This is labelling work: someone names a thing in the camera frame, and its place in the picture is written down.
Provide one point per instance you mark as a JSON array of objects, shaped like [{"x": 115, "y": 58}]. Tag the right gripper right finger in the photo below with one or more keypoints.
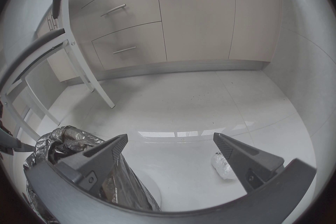
[{"x": 244, "y": 162}]

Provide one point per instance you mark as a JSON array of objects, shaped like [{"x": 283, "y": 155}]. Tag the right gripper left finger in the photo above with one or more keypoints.
[{"x": 99, "y": 162}]

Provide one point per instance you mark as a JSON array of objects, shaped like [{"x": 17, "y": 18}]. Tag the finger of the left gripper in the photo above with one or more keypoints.
[{"x": 18, "y": 145}]

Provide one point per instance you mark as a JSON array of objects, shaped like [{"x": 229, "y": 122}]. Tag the black plastic bag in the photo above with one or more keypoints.
[{"x": 52, "y": 144}]

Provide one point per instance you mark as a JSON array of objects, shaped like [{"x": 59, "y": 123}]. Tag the crumpled clear plastic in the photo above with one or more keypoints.
[{"x": 223, "y": 166}]

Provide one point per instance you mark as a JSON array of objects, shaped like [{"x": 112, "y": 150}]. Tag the beige floor cabinet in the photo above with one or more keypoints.
[{"x": 196, "y": 7}]

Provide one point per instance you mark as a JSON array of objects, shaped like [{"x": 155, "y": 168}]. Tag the white chair with grey seat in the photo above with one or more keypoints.
[{"x": 34, "y": 52}]

